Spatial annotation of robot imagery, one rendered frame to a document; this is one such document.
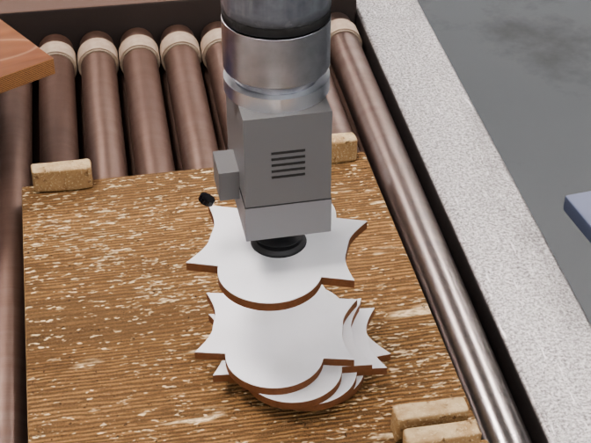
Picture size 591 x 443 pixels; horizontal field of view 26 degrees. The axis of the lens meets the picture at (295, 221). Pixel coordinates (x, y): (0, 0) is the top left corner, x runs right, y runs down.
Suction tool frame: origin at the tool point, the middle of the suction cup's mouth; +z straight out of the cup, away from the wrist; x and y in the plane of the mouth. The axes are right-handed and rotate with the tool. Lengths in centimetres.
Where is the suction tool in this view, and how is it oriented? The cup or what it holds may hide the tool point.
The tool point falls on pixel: (279, 253)
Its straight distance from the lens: 99.4
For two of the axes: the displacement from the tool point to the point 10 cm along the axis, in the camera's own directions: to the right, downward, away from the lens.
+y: 1.9, 5.8, -7.9
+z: 0.0, 8.0, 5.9
